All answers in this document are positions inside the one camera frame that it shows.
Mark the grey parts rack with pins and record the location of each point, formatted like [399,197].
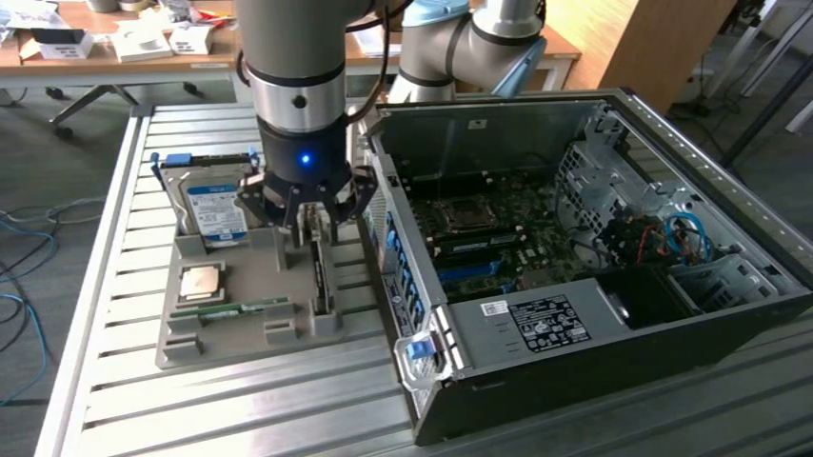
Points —
[254,281]

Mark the green RAM stick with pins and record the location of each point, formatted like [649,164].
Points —
[477,245]
[222,310]

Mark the hard disk in blue caddy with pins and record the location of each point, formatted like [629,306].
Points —
[210,204]

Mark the blue expansion slot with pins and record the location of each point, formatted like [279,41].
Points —
[466,272]

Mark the wooden desk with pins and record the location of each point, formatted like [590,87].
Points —
[127,66]

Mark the CPU socket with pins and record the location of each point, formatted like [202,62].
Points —
[463,212]

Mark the red and yellow item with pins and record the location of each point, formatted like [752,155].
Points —
[212,20]

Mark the wooden cabinet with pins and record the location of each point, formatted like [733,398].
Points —
[666,57]

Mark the grey power supply unit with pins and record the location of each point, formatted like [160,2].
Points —
[489,333]

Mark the green motherboard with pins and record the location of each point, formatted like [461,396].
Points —
[539,247]

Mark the low-profile graphics card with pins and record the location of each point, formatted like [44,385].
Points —
[320,276]

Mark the CPU chip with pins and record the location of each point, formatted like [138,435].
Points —
[202,283]

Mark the grey cup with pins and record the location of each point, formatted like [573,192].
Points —
[103,5]

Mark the blue case latch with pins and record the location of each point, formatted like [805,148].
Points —
[419,350]

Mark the black and white carton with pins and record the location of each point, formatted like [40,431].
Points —
[63,45]

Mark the tape roll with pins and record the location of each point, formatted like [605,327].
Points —
[134,5]

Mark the white box with round insert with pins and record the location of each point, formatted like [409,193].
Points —
[143,45]

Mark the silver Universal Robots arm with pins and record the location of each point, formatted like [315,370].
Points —
[292,47]

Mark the black open PC case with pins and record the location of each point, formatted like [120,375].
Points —
[571,390]

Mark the white booklet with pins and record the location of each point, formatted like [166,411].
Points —
[368,45]

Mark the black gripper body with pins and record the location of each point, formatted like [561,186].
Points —
[304,162]

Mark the silver disk bay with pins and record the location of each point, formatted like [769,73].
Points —
[730,281]

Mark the small white labelled box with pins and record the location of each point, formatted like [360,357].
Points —
[191,40]

